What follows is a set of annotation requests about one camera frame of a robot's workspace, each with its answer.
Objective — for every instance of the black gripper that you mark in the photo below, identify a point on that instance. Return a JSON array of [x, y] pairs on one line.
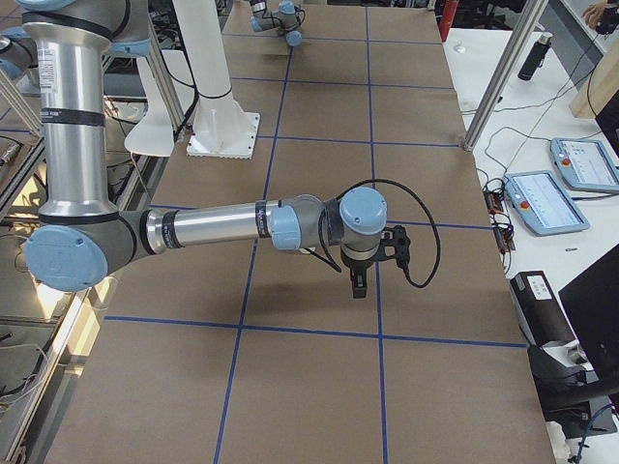
[[356, 264]]

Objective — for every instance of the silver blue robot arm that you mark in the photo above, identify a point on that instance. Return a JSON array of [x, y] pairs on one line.
[[83, 237], [286, 19]]

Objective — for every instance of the brown paper table cover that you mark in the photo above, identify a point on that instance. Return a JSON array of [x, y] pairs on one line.
[[239, 353]]

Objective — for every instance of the black box white label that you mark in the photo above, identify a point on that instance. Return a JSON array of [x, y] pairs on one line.
[[540, 315]]

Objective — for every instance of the near blue teach pendant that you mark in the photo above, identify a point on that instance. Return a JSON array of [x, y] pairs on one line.
[[543, 204]]

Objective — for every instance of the blue teach pendant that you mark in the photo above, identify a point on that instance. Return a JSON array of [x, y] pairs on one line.
[[584, 164], [543, 204]]

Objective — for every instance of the black monitor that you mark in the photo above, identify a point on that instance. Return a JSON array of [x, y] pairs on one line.
[[590, 301]]

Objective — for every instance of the far blue teach pendant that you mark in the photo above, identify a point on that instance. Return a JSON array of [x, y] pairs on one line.
[[584, 164]]

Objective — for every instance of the black water bottle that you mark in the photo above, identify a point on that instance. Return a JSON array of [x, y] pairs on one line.
[[535, 57]]

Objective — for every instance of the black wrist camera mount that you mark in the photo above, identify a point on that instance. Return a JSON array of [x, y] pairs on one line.
[[395, 245]]

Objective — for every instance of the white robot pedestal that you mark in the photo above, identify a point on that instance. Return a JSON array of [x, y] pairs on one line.
[[221, 128]]

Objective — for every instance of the aluminium frame post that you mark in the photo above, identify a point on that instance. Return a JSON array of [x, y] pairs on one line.
[[525, 26]]

